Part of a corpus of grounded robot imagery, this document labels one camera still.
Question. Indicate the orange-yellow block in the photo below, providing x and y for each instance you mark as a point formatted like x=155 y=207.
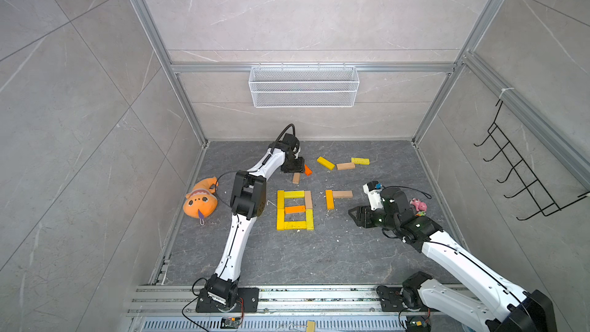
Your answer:
x=329 y=199

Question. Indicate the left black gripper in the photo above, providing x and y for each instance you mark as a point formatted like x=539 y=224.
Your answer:
x=299 y=170

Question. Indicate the black wire hook rack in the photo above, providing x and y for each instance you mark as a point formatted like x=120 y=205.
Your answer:
x=529 y=183

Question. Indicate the yellow block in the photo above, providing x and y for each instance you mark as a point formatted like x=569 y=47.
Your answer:
x=294 y=194
x=295 y=225
x=327 y=164
x=281 y=200
x=280 y=219

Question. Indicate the pink pig toy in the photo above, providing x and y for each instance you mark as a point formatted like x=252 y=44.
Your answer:
x=419 y=205

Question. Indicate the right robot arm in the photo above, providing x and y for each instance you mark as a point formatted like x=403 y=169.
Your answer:
x=497 y=304

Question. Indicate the yellow block bottom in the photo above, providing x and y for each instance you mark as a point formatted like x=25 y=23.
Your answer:
x=280 y=219

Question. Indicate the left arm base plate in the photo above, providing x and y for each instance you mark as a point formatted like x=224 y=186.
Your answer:
x=244 y=299

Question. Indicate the yellow-green block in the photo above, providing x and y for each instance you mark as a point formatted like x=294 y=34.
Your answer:
x=361 y=161
x=309 y=220

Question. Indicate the aluminium rail frame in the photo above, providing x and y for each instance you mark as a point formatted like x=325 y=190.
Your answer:
x=280 y=307

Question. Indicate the tan block top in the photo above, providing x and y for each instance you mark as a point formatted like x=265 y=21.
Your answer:
x=345 y=166

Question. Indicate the white wire mesh basket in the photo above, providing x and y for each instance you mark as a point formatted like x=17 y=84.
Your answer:
x=303 y=86

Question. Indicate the orange block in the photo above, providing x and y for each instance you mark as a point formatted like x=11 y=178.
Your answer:
x=294 y=209
x=308 y=171

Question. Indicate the yellow block top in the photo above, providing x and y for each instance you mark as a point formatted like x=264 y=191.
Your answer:
x=327 y=164

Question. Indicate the orange plush toy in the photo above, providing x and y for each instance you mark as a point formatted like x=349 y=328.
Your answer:
x=201 y=201

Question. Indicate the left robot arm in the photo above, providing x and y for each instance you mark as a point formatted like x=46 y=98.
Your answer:
x=247 y=202

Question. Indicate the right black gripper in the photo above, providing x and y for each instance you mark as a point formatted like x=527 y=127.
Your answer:
x=362 y=214

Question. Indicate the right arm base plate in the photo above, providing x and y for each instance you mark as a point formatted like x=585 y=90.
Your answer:
x=404 y=297

